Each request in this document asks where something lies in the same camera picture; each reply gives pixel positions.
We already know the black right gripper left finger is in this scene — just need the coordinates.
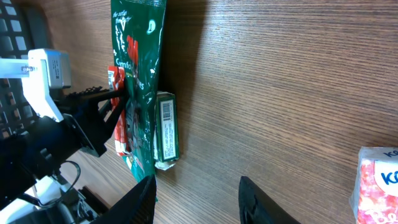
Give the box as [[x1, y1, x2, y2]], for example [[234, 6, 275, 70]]
[[91, 175, 157, 224]]

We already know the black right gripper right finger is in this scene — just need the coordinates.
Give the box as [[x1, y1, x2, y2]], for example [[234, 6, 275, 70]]
[[238, 176, 300, 224]]

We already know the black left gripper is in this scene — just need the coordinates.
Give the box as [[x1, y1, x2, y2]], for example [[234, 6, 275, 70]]
[[1, 86, 128, 209]]

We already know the red stick packet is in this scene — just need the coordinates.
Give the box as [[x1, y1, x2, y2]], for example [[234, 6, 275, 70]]
[[107, 65, 131, 157]]

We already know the green 3M gloves pack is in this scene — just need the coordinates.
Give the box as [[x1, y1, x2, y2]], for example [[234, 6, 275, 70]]
[[111, 0, 167, 182]]

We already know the red tissue packet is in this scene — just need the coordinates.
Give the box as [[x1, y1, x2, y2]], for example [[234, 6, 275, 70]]
[[349, 147, 397, 224]]

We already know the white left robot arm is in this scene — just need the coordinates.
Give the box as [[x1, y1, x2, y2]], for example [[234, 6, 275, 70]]
[[1, 87, 129, 210]]

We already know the small green box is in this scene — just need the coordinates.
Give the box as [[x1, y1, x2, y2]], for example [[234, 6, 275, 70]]
[[154, 91, 180, 170]]

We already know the grey plastic basket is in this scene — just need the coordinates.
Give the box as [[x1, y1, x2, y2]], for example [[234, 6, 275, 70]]
[[1, 0, 51, 139]]

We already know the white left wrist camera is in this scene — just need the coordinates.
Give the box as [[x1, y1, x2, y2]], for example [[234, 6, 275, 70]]
[[0, 48, 72, 123]]

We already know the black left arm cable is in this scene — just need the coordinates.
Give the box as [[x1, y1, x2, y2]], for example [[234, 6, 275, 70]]
[[18, 160, 81, 208]]

